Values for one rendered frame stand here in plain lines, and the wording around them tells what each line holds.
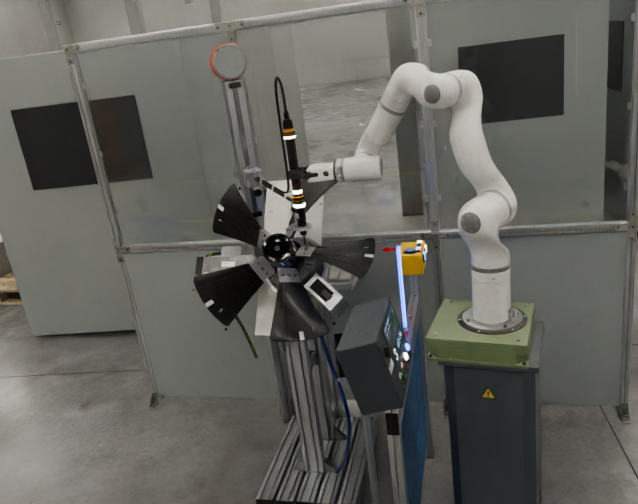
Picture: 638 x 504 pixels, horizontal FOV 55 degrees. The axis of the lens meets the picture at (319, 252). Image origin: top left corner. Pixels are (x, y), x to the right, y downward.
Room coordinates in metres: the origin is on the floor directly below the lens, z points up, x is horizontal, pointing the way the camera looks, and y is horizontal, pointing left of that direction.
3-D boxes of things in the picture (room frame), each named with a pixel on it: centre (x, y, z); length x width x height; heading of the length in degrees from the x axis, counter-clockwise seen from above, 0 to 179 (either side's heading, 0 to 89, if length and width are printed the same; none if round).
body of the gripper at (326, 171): (2.17, -0.06, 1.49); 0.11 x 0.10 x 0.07; 74
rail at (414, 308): (2.00, -0.27, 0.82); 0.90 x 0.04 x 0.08; 164
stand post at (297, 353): (2.33, 0.15, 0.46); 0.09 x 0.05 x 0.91; 74
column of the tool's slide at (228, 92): (2.88, 0.28, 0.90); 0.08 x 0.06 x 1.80; 109
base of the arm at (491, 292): (1.80, -0.53, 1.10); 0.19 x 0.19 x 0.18
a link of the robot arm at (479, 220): (1.78, -0.51, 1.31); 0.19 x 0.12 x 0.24; 136
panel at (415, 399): (2.00, -0.27, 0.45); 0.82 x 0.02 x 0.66; 164
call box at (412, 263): (2.38, -0.38, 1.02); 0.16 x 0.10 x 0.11; 164
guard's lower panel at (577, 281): (2.89, -0.15, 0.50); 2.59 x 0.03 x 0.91; 74
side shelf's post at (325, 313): (2.76, 0.01, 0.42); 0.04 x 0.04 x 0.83; 74
